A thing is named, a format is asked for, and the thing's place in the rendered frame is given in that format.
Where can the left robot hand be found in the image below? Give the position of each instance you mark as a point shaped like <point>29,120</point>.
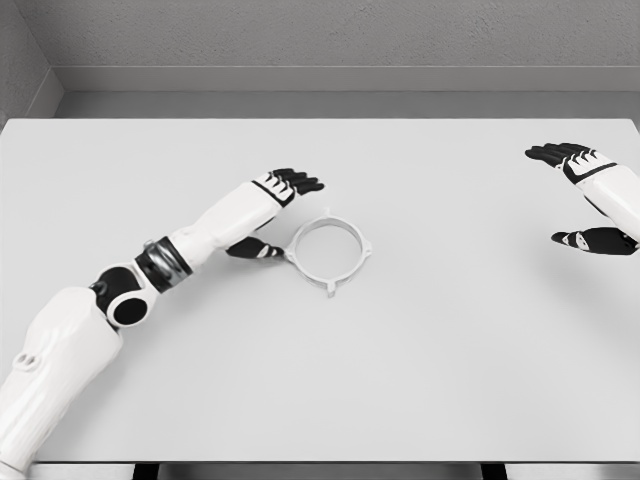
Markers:
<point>240,210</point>

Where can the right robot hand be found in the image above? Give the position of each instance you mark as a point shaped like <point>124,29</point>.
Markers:
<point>607,187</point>

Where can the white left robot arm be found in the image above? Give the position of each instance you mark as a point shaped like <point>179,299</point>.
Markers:
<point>65,345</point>

